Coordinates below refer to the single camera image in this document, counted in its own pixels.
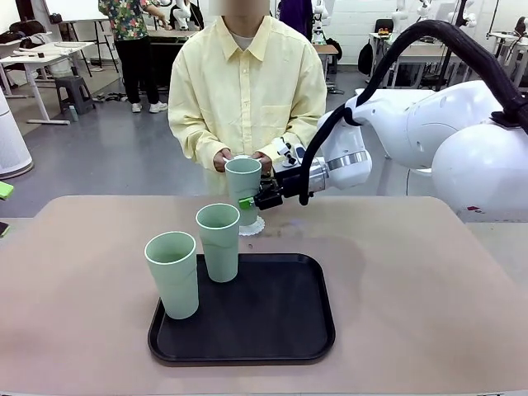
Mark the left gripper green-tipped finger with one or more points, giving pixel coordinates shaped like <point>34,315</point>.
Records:
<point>3,229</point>
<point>5,190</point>

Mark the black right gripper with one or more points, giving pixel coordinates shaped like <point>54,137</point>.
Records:
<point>288,181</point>

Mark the pale green plastic cup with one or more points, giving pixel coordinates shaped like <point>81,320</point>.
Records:
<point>175,280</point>
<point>243,181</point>
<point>219,247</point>

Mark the yellow-sleeved right forearm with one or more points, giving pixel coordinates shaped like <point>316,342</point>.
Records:
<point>194,144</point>

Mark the yellow-sleeved left forearm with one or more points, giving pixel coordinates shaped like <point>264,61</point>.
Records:
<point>293,132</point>

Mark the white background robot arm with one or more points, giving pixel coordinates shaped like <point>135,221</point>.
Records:
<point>402,12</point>

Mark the person's left hand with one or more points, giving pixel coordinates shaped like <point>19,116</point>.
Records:
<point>267,165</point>

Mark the person's right hand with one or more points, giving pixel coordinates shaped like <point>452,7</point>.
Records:
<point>218,163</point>

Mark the white perforated air purifier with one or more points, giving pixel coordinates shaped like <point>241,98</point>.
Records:
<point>12,140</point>

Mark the person in yellow shirt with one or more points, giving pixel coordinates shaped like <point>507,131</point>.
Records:
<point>247,90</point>

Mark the small teal bottle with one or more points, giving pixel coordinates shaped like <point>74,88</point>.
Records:
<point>74,113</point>

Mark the grey plastic stool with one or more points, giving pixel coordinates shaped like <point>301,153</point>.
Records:
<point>74,95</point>

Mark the black plastic tray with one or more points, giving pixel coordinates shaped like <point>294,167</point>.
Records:
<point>255,313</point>

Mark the white desk with clutter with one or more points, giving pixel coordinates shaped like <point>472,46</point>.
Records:
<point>45,55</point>

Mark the small wooden table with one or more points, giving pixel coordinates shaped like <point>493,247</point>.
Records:
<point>326,51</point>

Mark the black backpack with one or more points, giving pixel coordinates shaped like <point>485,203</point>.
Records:
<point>365,59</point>

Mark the person in purple top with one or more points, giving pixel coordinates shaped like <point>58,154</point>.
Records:
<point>295,18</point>

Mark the person in floral shirt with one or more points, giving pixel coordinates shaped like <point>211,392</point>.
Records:
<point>132,49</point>

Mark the whiteboard on easel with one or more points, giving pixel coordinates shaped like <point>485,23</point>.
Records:
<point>78,10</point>

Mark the grey lab desk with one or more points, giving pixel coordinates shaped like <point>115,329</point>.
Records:
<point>429,53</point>

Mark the black tripod stand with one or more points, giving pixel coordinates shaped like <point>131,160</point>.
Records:
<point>462,10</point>

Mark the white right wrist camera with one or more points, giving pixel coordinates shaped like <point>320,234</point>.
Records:
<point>288,152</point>

